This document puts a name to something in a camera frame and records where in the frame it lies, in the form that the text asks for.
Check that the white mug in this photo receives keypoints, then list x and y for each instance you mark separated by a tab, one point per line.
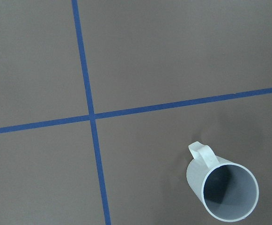
228	191

